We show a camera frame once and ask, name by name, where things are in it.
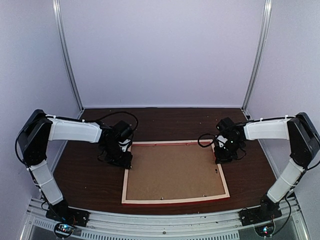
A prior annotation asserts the left round led board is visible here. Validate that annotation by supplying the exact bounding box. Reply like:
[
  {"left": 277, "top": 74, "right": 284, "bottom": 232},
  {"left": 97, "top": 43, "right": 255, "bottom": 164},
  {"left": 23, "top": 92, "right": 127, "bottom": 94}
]
[{"left": 53, "top": 222, "right": 75, "bottom": 238}]

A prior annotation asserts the left aluminium corner post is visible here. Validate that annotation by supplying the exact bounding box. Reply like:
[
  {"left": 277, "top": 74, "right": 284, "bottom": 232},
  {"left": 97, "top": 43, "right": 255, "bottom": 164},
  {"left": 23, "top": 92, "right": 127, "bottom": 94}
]
[{"left": 52, "top": 0, "right": 84, "bottom": 112}]

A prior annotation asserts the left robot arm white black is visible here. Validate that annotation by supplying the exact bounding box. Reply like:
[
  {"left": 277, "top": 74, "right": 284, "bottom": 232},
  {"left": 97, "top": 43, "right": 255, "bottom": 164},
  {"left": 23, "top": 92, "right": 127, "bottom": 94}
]
[{"left": 15, "top": 109, "right": 137, "bottom": 222}]

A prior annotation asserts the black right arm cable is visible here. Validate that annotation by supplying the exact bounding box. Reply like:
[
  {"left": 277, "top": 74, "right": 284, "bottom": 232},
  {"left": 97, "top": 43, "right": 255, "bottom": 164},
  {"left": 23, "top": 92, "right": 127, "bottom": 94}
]
[{"left": 197, "top": 133, "right": 217, "bottom": 148}]

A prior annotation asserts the right aluminium corner post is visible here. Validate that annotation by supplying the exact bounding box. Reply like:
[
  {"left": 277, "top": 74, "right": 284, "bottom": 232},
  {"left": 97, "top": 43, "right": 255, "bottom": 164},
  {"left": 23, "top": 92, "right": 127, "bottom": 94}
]
[{"left": 241, "top": 0, "right": 273, "bottom": 113}]

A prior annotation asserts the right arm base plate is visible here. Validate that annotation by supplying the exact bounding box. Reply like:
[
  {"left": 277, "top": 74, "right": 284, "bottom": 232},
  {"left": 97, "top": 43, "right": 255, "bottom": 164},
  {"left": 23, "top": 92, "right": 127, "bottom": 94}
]
[{"left": 239, "top": 207, "right": 282, "bottom": 226}]

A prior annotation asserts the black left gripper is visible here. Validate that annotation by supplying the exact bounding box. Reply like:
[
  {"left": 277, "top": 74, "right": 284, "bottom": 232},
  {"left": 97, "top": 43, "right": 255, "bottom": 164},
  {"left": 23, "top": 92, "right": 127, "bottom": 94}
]
[{"left": 102, "top": 141, "right": 133, "bottom": 169}]

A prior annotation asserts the brown backing board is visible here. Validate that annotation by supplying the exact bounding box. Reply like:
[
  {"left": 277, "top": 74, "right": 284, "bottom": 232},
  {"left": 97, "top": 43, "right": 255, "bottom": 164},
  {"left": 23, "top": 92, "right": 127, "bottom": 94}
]
[{"left": 125, "top": 143, "right": 226, "bottom": 200}]

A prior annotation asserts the red wooden picture frame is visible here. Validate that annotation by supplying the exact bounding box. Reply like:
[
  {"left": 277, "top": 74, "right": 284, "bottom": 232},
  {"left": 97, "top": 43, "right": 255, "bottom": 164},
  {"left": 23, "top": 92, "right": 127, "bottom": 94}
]
[{"left": 121, "top": 139, "right": 231, "bottom": 207}]

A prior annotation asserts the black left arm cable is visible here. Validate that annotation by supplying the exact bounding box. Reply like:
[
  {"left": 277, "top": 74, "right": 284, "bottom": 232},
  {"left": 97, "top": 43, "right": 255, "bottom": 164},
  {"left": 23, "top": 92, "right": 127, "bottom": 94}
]
[{"left": 97, "top": 111, "right": 139, "bottom": 136}]

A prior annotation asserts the right round led board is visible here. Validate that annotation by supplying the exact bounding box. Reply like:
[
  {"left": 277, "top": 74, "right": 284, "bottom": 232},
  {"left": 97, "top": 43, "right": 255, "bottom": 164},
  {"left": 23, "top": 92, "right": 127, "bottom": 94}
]
[{"left": 254, "top": 223, "right": 275, "bottom": 238}]

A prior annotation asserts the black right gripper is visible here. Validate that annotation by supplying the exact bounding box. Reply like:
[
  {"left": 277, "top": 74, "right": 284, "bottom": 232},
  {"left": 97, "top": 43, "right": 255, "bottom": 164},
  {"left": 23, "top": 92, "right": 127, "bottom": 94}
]
[{"left": 214, "top": 138, "right": 244, "bottom": 164}]

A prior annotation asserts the aluminium front rail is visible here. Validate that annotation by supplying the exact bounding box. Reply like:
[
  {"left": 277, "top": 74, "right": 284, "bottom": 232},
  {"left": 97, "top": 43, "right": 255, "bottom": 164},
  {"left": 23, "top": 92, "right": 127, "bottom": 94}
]
[{"left": 17, "top": 197, "right": 311, "bottom": 240}]

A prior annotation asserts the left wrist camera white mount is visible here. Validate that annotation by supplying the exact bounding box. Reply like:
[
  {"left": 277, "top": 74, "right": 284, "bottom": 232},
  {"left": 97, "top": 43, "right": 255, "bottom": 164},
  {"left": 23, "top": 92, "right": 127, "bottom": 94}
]
[{"left": 118, "top": 138, "right": 132, "bottom": 152}]

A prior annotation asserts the round led board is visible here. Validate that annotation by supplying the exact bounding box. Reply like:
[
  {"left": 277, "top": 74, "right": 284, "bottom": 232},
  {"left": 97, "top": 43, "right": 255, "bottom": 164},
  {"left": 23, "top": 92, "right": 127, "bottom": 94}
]
[
  {"left": 53, "top": 222, "right": 75, "bottom": 238},
  {"left": 254, "top": 223, "right": 275, "bottom": 238}
]

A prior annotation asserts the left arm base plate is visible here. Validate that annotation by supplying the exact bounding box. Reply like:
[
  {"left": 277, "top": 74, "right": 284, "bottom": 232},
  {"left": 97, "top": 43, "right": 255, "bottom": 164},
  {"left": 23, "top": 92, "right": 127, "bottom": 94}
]
[{"left": 45, "top": 206, "right": 90, "bottom": 227}]

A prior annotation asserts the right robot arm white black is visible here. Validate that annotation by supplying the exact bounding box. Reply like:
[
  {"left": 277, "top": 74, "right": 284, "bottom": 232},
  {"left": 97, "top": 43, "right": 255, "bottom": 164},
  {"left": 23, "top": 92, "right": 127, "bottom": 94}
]
[{"left": 213, "top": 112, "right": 320, "bottom": 221}]

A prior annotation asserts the aluminium corner post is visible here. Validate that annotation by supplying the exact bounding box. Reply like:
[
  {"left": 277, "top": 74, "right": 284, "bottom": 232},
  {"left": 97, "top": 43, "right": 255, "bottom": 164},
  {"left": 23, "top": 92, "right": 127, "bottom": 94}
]
[
  {"left": 241, "top": 0, "right": 273, "bottom": 113},
  {"left": 52, "top": 0, "right": 84, "bottom": 112}
]

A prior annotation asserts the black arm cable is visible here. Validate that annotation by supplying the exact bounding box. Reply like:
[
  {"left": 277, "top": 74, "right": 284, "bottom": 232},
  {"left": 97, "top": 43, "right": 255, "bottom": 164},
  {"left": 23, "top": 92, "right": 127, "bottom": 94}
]
[
  {"left": 197, "top": 133, "right": 217, "bottom": 148},
  {"left": 97, "top": 111, "right": 139, "bottom": 136}
]

